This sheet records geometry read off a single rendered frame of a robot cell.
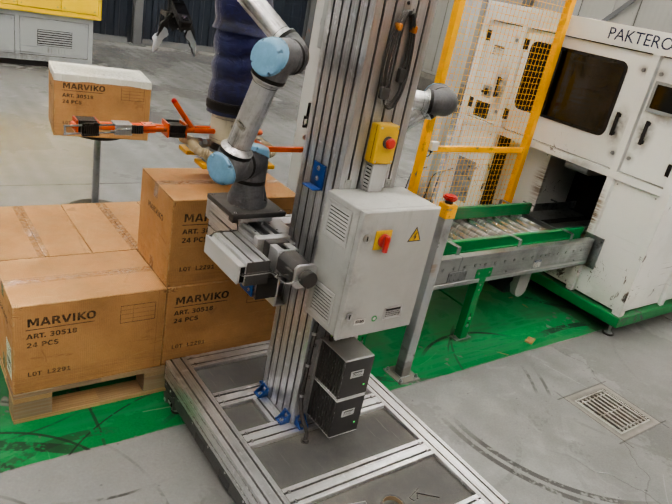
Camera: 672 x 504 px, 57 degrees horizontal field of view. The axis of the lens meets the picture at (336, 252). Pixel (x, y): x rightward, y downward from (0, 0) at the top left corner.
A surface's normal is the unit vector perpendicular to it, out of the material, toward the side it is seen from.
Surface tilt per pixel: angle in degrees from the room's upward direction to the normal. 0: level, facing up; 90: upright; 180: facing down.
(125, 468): 0
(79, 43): 91
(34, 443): 0
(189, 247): 90
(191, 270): 90
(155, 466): 0
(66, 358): 90
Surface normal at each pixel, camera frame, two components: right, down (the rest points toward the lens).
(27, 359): 0.56, 0.43
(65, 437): 0.19, -0.90
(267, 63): -0.41, 0.16
